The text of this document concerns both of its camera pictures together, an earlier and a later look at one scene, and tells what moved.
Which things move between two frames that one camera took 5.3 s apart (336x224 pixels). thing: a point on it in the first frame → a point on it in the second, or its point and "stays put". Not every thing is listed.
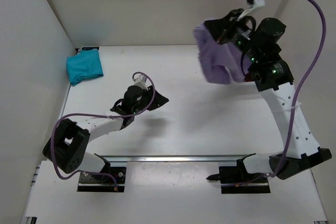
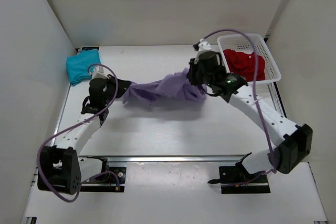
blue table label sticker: x=90 y=48 stays put
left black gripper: x=159 y=100 → x=123 y=86
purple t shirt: x=220 y=63 → x=177 y=87
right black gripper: x=221 y=29 → x=191 y=76
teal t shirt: x=85 y=64 stays put
